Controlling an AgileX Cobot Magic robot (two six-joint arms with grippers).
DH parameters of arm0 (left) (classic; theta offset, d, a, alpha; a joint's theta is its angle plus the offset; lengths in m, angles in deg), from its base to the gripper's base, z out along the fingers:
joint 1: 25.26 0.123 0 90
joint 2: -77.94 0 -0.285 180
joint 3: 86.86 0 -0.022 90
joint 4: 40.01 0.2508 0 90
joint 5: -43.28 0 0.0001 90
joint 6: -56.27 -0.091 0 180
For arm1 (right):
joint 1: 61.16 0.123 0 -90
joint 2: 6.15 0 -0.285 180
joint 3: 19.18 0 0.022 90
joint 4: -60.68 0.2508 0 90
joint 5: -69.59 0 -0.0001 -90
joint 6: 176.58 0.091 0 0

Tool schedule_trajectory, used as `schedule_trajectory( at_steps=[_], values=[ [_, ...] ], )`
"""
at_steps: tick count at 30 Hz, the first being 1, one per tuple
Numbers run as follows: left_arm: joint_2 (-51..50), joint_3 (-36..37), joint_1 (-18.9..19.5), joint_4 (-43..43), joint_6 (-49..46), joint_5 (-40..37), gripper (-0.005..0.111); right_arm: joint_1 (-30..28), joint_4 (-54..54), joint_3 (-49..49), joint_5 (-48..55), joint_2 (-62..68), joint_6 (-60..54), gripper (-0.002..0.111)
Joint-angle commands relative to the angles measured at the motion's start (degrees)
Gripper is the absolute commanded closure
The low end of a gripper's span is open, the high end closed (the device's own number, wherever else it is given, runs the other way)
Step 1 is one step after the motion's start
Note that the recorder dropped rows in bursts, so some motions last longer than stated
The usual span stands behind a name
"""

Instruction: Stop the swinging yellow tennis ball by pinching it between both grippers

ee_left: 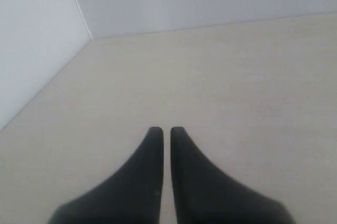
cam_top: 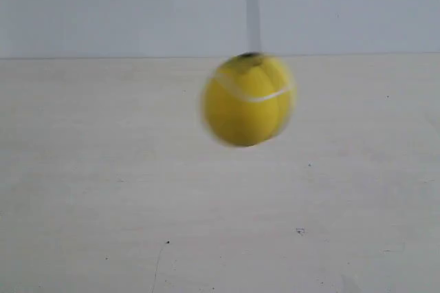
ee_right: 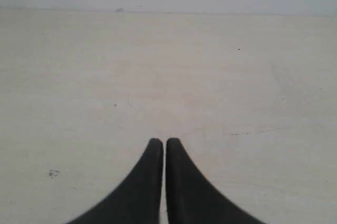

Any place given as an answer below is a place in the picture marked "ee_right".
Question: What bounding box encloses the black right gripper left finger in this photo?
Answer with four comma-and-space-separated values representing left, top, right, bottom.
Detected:
70, 138, 164, 223

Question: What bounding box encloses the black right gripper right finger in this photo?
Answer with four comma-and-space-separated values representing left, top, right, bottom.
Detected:
165, 138, 262, 223

